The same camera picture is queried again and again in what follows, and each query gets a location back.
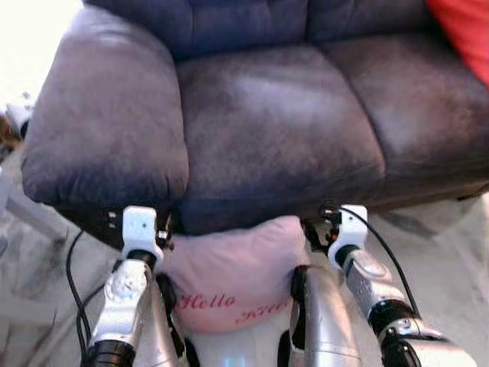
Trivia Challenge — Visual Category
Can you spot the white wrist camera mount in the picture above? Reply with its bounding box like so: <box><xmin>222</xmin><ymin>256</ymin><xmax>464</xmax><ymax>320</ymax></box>
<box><xmin>121</xmin><ymin>206</ymin><xmax>163</xmax><ymax>265</ymax></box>
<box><xmin>329</xmin><ymin>205</ymin><xmax>369</xmax><ymax>268</ymax></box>

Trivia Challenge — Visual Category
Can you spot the pink Hello Kitty pillow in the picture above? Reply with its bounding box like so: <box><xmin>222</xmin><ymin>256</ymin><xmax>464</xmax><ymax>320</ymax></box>
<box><xmin>161</xmin><ymin>215</ymin><xmax>311</xmax><ymax>334</ymax></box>

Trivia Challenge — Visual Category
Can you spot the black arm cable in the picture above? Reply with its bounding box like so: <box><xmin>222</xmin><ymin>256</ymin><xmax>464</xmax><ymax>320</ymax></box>
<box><xmin>65</xmin><ymin>229</ymin><xmax>98</xmax><ymax>362</ymax></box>
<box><xmin>351</xmin><ymin>204</ymin><xmax>420</xmax><ymax>317</ymax></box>

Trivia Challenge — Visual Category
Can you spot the silver left robot leg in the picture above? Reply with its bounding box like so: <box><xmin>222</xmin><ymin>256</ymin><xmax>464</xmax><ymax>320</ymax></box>
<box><xmin>149</xmin><ymin>273</ymin><xmax>202</xmax><ymax>367</ymax></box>

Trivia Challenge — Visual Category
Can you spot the robot waist with blue lights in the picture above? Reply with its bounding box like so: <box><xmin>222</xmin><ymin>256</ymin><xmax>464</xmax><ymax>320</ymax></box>
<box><xmin>183</xmin><ymin>331</ymin><xmax>295</xmax><ymax>367</ymax></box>

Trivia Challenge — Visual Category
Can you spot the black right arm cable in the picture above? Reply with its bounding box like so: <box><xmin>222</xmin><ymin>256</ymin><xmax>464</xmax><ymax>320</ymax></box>
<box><xmin>351</xmin><ymin>204</ymin><xmax>420</xmax><ymax>317</ymax></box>

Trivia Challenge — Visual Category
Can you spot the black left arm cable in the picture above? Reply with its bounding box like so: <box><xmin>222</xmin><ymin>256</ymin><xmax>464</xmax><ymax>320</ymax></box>
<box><xmin>65</xmin><ymin>229</ymin><xmax>98</xmax><ymax>362</ymax></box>

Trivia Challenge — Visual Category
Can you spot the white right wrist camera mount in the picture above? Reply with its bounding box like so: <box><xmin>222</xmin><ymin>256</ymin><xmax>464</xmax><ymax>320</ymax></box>
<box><xmin>329</xmin><ymin>205</ymin><xmax>369</xmax><ymax>268</ymax></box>

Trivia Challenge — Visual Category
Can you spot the silver robot leg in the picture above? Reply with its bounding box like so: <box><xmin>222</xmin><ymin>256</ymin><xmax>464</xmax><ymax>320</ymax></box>
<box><xmin>277</xmin><ymin>263</ymin><xmax>364</xmax><ymax>367</ymax></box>
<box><xmin>149</xmin><ymin>273</ymin><xmax>202</xmax><ymax>367</ymax></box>

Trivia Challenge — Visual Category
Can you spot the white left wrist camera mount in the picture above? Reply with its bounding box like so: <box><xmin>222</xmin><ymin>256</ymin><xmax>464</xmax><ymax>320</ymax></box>
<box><xmin>121</xmin><ymin>206</ymin><xmax>163</xmax><ymax>265</ymax></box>

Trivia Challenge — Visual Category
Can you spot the dark blue-grey fabric sofa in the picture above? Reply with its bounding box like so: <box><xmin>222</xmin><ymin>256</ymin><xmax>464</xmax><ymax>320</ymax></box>
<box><xmin>21</xmin><ymin>0</ymin><xmax>489</xmax><ymax>250</ymax></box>

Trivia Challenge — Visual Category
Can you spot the red pillow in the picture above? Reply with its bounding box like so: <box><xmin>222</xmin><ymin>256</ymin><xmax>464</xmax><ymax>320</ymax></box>
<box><xmin>424</xmin><ymin>0</ymin><xmax>489</xmax><ymax>87</ymax></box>

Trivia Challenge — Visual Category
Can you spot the silver right robot leg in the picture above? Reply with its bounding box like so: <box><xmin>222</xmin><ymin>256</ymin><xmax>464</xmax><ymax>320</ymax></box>
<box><xmin>277</xmin><ymin>263</ymin><xmax>364</xmax><ymax>367</ymax></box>

